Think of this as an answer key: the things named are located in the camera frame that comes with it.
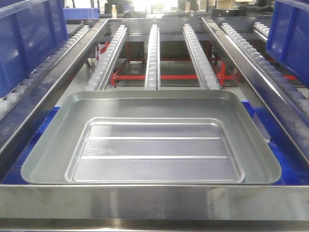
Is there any silver ribbed metal tray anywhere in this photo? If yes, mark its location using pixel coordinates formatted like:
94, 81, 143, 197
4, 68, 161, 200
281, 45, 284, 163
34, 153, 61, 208
65, 117, 245, 184

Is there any large grey metal tray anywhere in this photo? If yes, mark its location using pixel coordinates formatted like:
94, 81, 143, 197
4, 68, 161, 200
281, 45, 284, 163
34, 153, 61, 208
21, 90, 281, 184

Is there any centre white roller track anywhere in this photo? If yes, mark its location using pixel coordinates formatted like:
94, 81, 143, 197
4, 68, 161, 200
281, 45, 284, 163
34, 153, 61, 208
144, 24, 161, 90

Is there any white roller track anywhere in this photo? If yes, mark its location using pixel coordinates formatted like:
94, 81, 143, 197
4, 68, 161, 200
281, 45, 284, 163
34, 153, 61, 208
84, 25, 127, 91
144, 24, 161, 90
183, 24, 221, 90

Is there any right white roller track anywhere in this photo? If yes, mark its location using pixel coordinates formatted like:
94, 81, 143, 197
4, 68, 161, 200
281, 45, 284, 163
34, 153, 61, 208
183, 24, 221, 90

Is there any left white roller track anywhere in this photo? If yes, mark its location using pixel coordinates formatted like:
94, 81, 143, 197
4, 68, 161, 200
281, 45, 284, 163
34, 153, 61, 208
84, 25, 127, 91

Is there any far right roller track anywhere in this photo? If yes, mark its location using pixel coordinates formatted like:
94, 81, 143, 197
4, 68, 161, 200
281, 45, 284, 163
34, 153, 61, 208
221, 23, 309, 116

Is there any far left roller track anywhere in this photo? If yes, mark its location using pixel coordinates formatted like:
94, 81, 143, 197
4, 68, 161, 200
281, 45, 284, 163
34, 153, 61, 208
0, 25, 90, 120

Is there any blue bin under trays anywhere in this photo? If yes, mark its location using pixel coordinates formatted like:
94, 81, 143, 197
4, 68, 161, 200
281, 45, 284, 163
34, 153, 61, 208
1, 100, 309, 186

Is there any blue bin upper left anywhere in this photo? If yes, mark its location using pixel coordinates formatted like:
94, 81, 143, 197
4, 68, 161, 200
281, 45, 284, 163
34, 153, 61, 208
0, 0, 68, 97

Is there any blue bin upper right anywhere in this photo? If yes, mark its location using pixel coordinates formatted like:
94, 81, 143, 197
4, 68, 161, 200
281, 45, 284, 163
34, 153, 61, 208
266, 0, 309, 87

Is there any red steel frame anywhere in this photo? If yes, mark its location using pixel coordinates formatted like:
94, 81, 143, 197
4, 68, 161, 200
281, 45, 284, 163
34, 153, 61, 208
95, 41, 297, 88

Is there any steel front rail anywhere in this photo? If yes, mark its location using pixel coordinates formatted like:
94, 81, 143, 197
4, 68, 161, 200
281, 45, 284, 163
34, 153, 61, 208
0, 185, 309, 232

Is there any right steel divider rail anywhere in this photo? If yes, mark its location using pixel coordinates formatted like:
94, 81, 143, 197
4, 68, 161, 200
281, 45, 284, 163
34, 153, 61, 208
202, 17, 309, 163

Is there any steel divider rail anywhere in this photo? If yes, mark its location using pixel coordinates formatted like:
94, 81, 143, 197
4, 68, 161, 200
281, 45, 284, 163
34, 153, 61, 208
0, 19, 109, 152
202, 17, 309, 163

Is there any left steel divider rail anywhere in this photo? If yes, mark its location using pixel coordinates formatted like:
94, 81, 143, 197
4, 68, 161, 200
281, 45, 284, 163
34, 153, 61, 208
0, 19, 109, 152

